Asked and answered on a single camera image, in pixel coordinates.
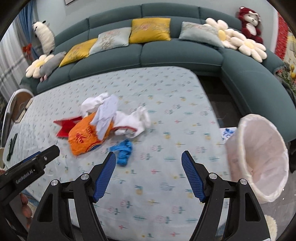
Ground blue plastic bag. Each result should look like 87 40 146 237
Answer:
110 139 134 166

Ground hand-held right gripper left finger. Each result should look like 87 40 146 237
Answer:
30 152 117 241

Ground pale blue embroidered cushion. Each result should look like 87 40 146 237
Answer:
89 27 132 55
179 21 225 49

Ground white flower pillow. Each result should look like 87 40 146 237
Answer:
231 30 267 63
205 18 235 48
25 54 54 78

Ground person's left hand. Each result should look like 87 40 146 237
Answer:
19 193 31 219

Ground red monkey plush toy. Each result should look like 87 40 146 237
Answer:
238 6 264 44

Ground red curtain bow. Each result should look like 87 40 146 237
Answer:
22 44 33 58

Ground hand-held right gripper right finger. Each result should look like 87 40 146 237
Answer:
181 151 270 241

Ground white sheer curtain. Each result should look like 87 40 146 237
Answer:
0 23 26 98

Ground grey plush toy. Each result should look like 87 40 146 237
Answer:
39 51 67 82

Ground red wall hanging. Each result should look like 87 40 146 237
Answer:
275 11 296 61

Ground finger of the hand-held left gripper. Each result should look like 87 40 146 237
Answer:
22 146 60 167

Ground white and lavender clothes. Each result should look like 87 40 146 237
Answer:
91 95 118 141

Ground long white plush toy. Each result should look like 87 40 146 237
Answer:
32 20 56 55

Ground blue curtain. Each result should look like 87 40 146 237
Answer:
16 0 35 61

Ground blue and white patterned packet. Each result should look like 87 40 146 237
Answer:
221 127 237 141

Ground trash bin with white bag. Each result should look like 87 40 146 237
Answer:
225 113 290 204

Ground yellow embroidered cushion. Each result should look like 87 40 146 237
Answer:
129 18 171 44
59 38 98 67

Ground teal corner sofa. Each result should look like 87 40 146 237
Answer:
20 3 296 149

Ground potted flowers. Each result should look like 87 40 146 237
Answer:
277 65 296 93

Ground black remote control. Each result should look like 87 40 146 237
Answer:
7 134 18 161

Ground red paper box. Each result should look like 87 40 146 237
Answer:
53 116 83 139

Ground floral pale blue tablecloth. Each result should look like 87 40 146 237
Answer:
2 66 234 241

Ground orange bag with red print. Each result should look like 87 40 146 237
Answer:
68 113 115 156

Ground fluffy cream rug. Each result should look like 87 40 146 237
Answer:
264 214 278 241

